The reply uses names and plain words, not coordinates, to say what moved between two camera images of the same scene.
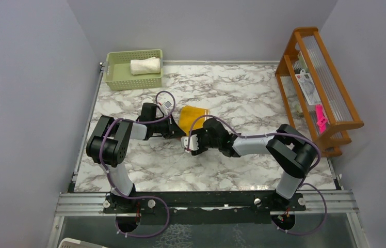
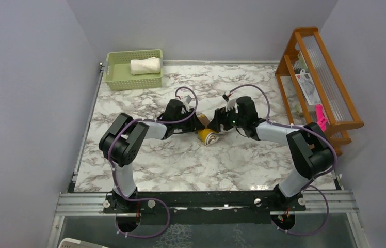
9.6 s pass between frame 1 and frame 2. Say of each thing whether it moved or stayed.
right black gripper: moved
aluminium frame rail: stayed
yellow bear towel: moved
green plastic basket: stayed
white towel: stayed
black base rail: stayed
